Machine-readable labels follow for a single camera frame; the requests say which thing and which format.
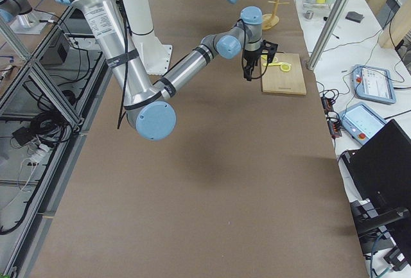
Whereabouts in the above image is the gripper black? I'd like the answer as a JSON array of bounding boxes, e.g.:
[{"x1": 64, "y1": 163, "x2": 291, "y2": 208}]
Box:
[{"x1": 242, "y1": 48, "x2": 262, "y2": 81}]

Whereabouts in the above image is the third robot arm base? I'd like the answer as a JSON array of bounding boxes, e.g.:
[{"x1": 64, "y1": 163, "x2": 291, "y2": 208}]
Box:
[{"x1": 1, "y1": 0, "x2": 46, "y2": 35}]

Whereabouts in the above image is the wooden cup storage rack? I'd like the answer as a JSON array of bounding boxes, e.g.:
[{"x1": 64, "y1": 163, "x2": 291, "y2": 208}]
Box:
[{"x1": 262, "y1": 0, "x2": 280, "y2": 31}]

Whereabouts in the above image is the yellow plastic knife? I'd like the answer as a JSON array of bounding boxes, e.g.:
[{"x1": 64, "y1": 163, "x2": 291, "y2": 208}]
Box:
[{"x1": 262, "y1": 62, "x2": 282, "y2": 66}]

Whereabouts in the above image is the bamboo cutting board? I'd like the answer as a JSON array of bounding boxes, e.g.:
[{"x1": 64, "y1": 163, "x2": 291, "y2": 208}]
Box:
[{"x1": 261, "y1": 53, "x2": 306, "y2": 95}]

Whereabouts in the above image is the lemon slice on knife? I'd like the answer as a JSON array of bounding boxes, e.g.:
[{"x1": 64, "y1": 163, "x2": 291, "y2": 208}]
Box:
[{"x1": 279, "y1": 62, "x2": 292, "y2": 72}]

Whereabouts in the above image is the clear plastic tray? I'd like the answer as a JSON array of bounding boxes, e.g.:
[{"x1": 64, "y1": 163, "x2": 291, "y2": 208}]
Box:
[{"x1": 302, "y1": 0, "x2": 333, "y2": 10}]

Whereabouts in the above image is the small metal cylinder weight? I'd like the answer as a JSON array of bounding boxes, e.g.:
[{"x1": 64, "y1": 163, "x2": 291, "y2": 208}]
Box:
[{"x1": 304, "y1": 10, "x2": 314, "y2": 20}]

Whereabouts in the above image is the small black square pad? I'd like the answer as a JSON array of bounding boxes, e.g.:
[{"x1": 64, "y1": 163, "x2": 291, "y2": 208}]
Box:
[{"x1": 345, "y1": 11, "x2": 364, "y2": 23}]

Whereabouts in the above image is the black orange usb hub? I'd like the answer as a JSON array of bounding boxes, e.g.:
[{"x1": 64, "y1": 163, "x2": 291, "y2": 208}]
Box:
[{"x1": 321, "y1": 96, "x2": 342, "y2": 139}]

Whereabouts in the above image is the near teach pendant tablet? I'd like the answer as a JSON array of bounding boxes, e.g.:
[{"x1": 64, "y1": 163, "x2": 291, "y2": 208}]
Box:
[{"x1": 340, "y1": 103, "x2": 387, "y2": 145}]

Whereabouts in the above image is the teach pendant tablet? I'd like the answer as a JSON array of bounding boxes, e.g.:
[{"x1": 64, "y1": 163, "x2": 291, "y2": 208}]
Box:
[
  {"x1": 352, "y1": 64, "x2": 396, "y2": 105},
  {"x1": 340, "y1": 103, "x2": 387, "y2": 145}
]

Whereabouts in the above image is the far teach pendant tablet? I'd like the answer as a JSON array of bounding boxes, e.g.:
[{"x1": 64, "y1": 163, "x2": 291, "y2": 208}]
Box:
[{"x1": 352, "y1": 64, "x2": 396, "y2": 105}]

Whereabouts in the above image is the black monitor with stand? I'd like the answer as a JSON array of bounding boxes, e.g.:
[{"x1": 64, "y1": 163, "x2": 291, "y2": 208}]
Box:
[{"x1": 342, "y1": 119, "x2": 410, "y2": 271}]

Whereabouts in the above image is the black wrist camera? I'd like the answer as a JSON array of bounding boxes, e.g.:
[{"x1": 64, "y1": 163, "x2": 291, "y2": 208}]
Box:
[{"x1": 261, "y1": 40, "x2": 278, "y2": 64}]

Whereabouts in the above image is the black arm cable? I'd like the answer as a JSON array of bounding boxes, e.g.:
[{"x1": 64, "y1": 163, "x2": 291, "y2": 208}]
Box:
[{"x1": 240, "y1": 19, "x2": 277, "y2": 82}]

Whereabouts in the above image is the aluminium frame post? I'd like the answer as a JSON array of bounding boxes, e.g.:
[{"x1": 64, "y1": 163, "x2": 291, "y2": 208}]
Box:
[{"x1": 306, "y1": 0, "x2": 349, "y2": 71}]

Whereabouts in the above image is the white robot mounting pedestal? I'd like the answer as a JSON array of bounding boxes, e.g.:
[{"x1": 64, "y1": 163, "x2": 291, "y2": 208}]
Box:
[{"x1": 123, "y1": 0, "x2": 173, "y2": 75}]

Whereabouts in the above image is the aluminium side frame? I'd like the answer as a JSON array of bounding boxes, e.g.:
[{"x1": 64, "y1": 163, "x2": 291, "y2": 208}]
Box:
[{"x1": 1, "y1": 8, "x2": 109, "y2": 277}]

